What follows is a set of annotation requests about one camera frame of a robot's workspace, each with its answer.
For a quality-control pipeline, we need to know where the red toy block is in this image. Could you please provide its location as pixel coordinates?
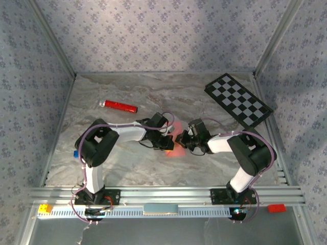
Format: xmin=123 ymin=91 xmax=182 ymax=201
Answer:
xmin=267 ymin=204 xmax=287 ymax=213

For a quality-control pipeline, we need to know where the black electronics board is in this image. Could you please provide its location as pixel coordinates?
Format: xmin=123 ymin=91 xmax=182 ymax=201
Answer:
xmin=84 ymin=208 xmax=113 ymax=222
xmin=228 ymin=207 xmax=250 ymax=222

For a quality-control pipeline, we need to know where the aluminium table back rail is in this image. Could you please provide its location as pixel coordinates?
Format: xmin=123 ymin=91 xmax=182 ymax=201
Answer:
xmin=75 ymin=71 xmax=256 ymax=77

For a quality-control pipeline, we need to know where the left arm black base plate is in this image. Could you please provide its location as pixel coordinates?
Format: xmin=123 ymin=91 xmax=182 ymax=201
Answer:
xmin=74 ymin=188 xmax=121 ymax=206

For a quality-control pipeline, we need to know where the left gripper black cable loop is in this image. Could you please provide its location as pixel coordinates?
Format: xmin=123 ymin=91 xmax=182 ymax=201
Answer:
xmin=138 ymin=139 xmax=155 ymax=150

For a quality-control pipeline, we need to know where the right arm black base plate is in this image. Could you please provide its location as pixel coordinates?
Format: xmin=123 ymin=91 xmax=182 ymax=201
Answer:
xmin=209 ymin=188 xmax=258 ymax=206

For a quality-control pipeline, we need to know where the aluminium table side rail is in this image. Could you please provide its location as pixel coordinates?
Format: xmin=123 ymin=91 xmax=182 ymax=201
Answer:
xmin=251 ymin=73 xmax=293 ymax=186
xmin=39 ymin=75 xmax=77 ymax=188

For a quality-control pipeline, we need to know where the right gripper black cable loop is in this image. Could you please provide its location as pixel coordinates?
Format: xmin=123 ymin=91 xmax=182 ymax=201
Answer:
xmin=189 ymin=148 xmax=207 ymax=157

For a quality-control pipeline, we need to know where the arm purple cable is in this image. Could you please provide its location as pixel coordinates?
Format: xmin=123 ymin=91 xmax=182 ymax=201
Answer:
xmin=204 ymin=118 xmax=278 ymax=225
xmin=70 ymin=111 xmax=176 ymax=225

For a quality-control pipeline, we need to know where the aluminium frame post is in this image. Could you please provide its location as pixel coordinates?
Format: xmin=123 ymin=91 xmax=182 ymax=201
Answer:
xmin=27 ymin=0 xmax=78 ymax=79
xmin=252 ymin=0 xmax=305 ymax=77

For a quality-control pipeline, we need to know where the white slotted cable duct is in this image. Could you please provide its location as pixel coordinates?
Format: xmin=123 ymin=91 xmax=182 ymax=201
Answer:
xmin=37 ymin=206 xmax=232 ymax=219

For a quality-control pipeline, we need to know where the aluminium mounting rail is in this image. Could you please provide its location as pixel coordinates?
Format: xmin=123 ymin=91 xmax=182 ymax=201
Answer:
xmin=28 ymin=186 xmax=307 ymax=207

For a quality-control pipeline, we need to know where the black white checkerboard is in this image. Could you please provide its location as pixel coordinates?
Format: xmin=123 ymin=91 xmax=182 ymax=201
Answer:
xmin=204 ymin=73 xmax=274 ymax=131

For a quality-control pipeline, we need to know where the grey blue flat box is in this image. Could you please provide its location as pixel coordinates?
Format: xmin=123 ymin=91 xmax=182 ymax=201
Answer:
xmin=143 ymin=204 xmax=179 ymax=215

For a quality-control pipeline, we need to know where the red glitter tube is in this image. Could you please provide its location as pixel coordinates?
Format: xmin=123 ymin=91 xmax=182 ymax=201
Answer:
xmin=99 ymin=100 xmax=138 ymax=113

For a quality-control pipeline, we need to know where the gripper black cable loop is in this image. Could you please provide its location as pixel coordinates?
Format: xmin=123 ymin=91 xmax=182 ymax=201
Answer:
xmin=189 ymin=148 xmax=207 ymax=157
xmin=138 ymin=139 xmax=155 ymax=150

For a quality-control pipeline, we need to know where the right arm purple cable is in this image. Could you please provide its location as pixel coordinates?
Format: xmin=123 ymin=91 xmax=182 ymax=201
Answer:
xmin=204 ymin=118 xmax=278 ymax=225

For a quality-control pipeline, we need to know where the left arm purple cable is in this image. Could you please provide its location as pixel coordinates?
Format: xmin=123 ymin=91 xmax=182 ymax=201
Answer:
xmin=70 ymin=111 xmax=176 ymax=225

